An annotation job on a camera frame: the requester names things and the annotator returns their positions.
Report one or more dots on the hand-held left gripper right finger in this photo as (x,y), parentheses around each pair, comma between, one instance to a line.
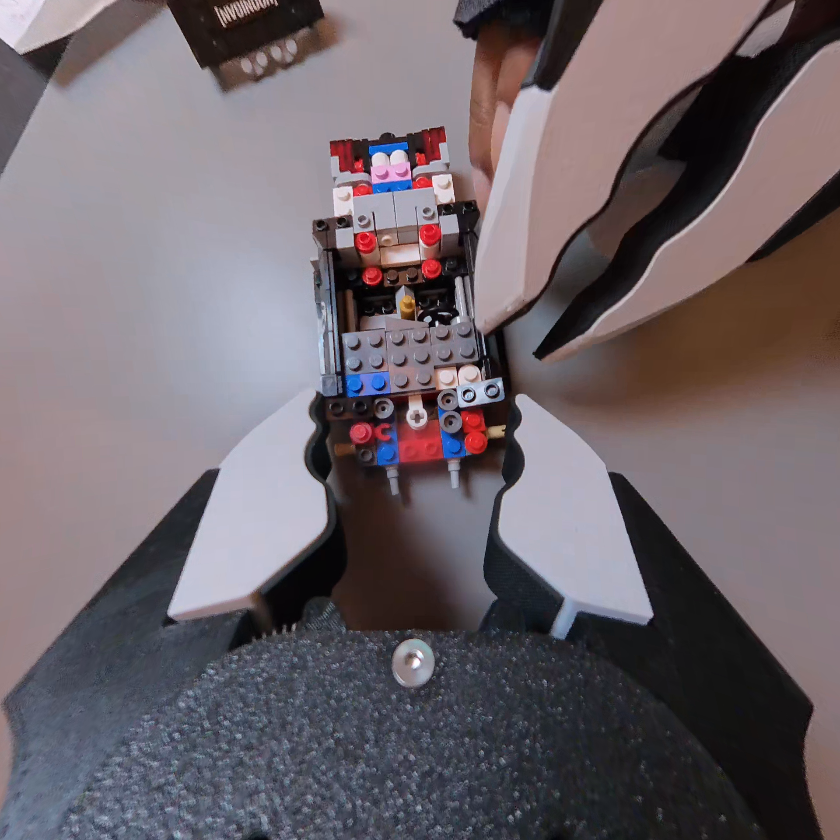
(571,531)

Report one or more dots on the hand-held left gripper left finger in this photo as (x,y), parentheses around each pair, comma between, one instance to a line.
(256,525)

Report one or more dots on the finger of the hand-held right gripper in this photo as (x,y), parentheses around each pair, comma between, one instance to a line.
(577,131)
(774,184)

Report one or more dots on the lego car model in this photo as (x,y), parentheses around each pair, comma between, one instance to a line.
(394,328)

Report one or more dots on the black stickered lego panel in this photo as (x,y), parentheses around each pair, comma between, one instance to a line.
(256,26)

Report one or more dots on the person's right hand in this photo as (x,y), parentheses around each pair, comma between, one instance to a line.
(492,118)

